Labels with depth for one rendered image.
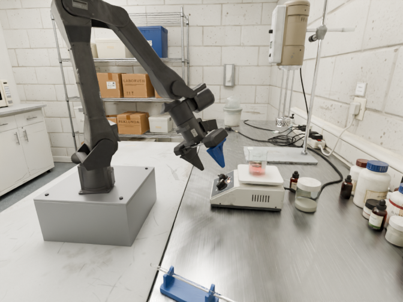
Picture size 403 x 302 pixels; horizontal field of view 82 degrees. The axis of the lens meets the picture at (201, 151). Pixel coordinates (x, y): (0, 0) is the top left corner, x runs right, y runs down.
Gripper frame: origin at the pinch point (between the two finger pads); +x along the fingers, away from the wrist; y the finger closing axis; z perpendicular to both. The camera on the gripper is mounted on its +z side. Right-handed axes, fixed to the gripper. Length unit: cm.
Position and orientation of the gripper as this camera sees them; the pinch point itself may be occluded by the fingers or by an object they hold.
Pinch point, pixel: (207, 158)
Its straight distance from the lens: 65.6
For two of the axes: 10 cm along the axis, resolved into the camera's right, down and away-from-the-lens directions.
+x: 4.9, 8.5, 2.1
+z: 6.3, -5.1, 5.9
